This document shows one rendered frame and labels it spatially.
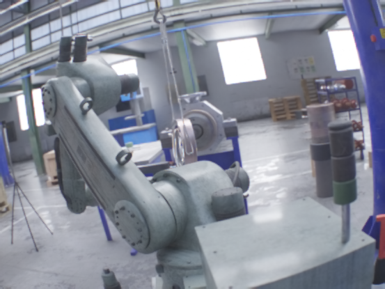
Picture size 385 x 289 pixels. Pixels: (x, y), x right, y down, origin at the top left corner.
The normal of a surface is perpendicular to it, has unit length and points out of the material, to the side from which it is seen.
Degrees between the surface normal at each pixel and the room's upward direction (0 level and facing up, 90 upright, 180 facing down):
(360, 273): 90
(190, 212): 73
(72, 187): 108
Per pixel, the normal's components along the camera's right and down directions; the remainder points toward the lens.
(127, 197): -0.72, 0.22
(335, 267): 0.08, 0.11
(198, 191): 0.52, -0.58
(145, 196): 0.33, -0.74
